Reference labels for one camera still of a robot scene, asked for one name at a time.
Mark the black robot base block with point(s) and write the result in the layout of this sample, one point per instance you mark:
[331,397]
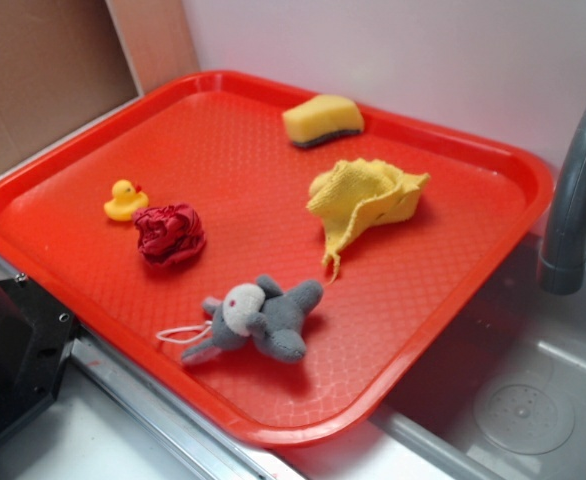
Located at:
[36,335]

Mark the yellow cloth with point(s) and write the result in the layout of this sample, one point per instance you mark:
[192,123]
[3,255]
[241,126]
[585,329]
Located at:
[357,195]

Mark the crumpled red cloth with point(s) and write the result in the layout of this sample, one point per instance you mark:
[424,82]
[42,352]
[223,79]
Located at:
[170,234]

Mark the red plastic tray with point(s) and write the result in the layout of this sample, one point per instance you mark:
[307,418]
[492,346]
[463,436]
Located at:
[216,141]

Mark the grey plush bunny toy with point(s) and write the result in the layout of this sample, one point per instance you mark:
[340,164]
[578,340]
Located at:
[261,313]

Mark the yellow sponge with grey pad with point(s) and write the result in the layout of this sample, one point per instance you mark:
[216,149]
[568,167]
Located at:
[321,119]

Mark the yellow rubber duck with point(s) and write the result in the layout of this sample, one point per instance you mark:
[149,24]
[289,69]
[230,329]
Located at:
[127,198]

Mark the grey toy faucet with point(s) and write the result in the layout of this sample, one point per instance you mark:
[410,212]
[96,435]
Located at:
[562,256]

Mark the grey toy sink basin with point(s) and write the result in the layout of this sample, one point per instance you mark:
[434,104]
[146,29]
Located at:
[501,392]

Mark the brown cardboard panel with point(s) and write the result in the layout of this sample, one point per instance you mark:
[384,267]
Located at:
[61,66]

